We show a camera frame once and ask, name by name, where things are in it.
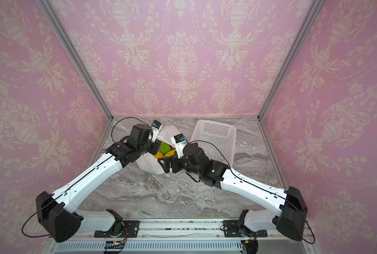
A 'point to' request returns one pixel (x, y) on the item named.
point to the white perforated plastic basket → (217, 139)
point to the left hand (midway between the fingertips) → (158, 140)
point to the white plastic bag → (150, 162)
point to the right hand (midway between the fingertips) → (167, 156)
